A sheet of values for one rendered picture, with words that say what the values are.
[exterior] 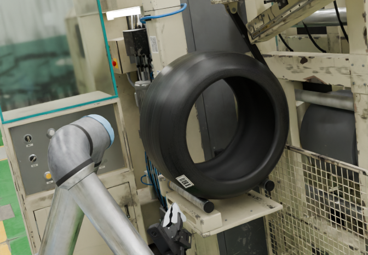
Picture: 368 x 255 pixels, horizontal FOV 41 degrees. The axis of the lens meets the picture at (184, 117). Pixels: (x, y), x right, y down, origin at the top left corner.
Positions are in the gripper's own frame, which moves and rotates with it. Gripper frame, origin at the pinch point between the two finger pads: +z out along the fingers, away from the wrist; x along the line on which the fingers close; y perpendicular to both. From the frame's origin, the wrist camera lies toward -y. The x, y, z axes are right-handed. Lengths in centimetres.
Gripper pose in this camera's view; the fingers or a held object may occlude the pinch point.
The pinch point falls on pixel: (172, 204)
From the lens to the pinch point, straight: 170.3
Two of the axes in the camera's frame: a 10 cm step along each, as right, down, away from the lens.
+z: 0.7, -7.7, 6.4
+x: 7.8, -3.6, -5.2
